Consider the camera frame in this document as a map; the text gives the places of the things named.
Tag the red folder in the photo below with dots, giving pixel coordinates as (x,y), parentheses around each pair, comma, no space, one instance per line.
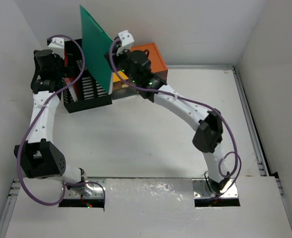
(71,72)

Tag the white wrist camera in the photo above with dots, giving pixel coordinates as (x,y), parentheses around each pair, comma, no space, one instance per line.
(56,44)
(126,41)

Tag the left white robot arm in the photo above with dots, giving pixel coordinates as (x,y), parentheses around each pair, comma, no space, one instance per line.
(37,156)

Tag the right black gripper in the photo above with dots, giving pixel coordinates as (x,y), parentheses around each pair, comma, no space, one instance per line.
(116,58)

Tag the metal base plate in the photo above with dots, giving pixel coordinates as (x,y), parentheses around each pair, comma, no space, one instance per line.
(93,189)
(201,190)

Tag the orange yellow drawer cabinet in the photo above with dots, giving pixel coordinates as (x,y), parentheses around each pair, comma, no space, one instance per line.
(140,72)

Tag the green folder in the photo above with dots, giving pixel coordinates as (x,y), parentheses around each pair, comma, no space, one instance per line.
(95,44)

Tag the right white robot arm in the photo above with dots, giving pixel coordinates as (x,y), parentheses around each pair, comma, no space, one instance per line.
(206,123)

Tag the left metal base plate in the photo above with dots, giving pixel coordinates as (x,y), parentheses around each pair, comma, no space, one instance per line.
(93,189)

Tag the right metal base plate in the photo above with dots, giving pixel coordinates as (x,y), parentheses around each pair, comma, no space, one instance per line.
(201,190)

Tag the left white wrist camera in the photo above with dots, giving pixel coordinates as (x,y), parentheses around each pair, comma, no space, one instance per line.
(56,44)

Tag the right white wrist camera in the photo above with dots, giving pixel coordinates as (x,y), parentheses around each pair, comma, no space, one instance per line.
(126,41)

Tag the black mesh file organizer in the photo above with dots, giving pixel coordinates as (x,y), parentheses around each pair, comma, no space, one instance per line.
(91,94)

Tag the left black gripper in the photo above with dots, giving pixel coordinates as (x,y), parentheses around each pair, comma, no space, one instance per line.
(61,61)

